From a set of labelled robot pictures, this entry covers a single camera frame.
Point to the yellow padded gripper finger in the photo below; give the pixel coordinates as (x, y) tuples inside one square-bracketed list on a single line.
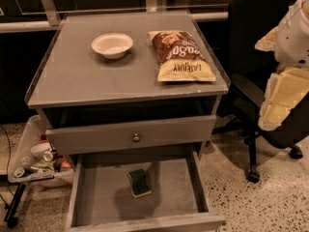
[(284, 92), (266, 43)]

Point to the black office chair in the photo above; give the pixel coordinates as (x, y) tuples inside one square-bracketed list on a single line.
[(248, 69)]

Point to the metal can in bin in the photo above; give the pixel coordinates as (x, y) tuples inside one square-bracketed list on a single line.
[(20, 172)]

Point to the silver railing bar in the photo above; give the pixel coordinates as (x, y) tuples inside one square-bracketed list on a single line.
[(41, 15)]

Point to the black stand with wheel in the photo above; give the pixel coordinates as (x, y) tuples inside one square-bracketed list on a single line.
[(10, 218)]

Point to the brown yellow chip bag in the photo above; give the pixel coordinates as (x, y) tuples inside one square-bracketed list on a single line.
[(179, 57)]

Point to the clear plastic bin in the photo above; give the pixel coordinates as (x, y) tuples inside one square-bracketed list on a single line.
[(41, 179)]

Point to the round metal drawer knob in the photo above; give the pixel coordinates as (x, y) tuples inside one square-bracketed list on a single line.
[(136, 137)]

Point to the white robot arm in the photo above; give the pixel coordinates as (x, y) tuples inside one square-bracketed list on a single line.
[(289, 41)]

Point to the grey drawer cabinet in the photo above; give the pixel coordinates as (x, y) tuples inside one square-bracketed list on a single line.
[(77, 87)]

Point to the grey open middle drawer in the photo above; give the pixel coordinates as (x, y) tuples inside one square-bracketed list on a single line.
[(101, 198)]

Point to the white cup in bin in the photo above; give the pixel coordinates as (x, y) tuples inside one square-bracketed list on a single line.
[(38, 150)]

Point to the grey top drawer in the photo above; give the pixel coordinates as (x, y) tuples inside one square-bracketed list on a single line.
[(99, 138)]

